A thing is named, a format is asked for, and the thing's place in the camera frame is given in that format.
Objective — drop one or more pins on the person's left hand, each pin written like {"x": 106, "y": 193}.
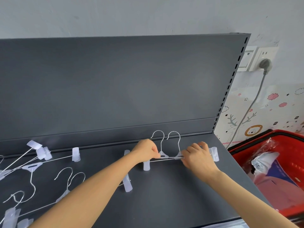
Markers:
{"x": 144, "y": 150}

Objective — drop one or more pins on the person's right hand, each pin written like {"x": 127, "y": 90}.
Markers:
{"x": 200, "y": 163}

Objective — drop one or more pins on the person's left fingers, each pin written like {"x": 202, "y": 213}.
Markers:
{"x": 153, "y": 150}

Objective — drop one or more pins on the person's right middle finger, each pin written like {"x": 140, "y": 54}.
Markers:
{"x": 204, "y": 146}

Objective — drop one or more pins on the person's right thumb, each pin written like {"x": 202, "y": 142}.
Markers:
{"x": 185, "y": 156}

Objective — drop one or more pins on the person's left forearm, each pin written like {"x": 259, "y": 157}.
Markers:
{"x": 90, "y": 197}

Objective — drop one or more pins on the person's right forearm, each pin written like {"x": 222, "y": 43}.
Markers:
{"x": 247, "y": 201}

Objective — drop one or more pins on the white and blue plastic packet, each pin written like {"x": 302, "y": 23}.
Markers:
{"x": 263, "y": 162}

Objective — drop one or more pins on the dark grey metal shelf unit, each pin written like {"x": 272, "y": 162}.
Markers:
{"x": 118, "y": 87}

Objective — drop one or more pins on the pink garment in clear bag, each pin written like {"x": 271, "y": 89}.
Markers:
{"x": 275, "y": 194}

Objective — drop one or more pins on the red plastic shopping basket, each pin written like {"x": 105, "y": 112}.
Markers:
{"x": 292, "y": 149}

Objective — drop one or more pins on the grey power plug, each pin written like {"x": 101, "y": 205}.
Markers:
{"x": 265, "y": 64}

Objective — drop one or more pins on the pile of white hangers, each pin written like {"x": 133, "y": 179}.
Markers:
{"x": 32, "y": 166}

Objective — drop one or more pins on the white wall switch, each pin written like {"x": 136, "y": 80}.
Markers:
{"x": 247, "y": 59}

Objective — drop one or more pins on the white wall socket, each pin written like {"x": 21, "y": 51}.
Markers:
{"x": 258, "y": 53}

